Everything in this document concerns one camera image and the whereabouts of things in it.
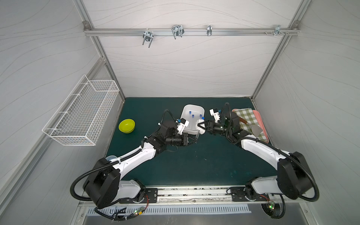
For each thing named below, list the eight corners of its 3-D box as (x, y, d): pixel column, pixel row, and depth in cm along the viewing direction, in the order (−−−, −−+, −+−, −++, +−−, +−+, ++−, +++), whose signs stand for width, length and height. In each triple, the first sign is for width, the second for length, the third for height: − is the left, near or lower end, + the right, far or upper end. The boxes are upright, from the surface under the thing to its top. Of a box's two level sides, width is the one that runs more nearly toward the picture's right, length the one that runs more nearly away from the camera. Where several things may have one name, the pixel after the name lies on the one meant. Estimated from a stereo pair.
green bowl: (118, 133, 98) (116, 130, 95) (122, 121, 105) (120, 118, 102) (133, 133, 98) (132, 131, 95) (136, 121, 105) (135, 118, 102)
